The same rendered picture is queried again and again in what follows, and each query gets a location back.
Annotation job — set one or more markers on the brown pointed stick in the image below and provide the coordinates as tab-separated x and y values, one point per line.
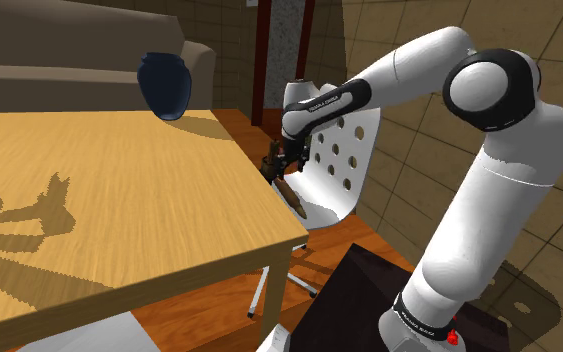
292	197

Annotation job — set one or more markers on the beige sofa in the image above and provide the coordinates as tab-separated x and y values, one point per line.
66	58

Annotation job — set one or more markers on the door with dark red frame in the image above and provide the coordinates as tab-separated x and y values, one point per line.
281	53

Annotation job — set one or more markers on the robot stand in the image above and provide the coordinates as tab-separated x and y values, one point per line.
354	302

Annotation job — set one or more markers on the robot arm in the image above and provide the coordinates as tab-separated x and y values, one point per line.
495	204

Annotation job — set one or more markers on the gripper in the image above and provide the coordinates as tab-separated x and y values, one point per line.
294	142

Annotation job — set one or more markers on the white chair with holes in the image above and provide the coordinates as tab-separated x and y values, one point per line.
342	136

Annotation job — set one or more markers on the wooden table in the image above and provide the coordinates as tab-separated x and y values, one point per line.
115	195

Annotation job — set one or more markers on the dark blue vase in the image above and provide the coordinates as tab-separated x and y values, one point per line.
165	85

